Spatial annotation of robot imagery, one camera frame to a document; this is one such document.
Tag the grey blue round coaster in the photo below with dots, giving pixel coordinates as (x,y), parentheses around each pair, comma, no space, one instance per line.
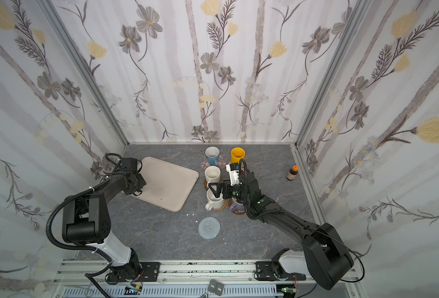
(209,228)

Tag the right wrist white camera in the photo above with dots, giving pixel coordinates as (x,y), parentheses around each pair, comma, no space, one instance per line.
(233,169)

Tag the small brown bottle orange cap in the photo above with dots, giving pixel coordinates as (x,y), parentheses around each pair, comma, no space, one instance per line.
(293,172)

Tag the blue mug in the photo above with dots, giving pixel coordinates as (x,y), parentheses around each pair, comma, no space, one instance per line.
(213,155)

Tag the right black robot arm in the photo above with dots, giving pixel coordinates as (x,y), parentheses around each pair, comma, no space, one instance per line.
(324,257)

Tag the dark brown glossy round coaster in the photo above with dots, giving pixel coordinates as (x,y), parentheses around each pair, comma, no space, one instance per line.
(238,212)

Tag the brown round wooden coaster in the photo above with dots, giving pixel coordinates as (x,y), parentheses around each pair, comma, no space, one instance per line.
(206,184)

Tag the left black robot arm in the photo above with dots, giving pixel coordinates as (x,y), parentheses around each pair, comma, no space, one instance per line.
(82,221)

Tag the pink cherry blossom coaster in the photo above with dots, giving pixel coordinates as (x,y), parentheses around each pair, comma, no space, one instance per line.
(221,164)

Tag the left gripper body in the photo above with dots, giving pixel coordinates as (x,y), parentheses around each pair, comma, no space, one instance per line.
(137,182)

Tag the beige plastic tray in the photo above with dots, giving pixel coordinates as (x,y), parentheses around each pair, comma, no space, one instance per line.
(167,185)

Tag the yellow mug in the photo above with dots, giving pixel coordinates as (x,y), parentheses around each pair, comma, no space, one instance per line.
(237,154)

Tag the woven rattan round coaster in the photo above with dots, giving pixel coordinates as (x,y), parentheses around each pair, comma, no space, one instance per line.
(222,207)

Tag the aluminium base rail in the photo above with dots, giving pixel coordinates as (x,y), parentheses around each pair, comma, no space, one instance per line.
(191,279)

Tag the black mug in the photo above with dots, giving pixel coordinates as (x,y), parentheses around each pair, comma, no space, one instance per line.
(137,192)

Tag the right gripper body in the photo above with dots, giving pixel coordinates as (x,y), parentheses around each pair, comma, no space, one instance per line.
(226,189)

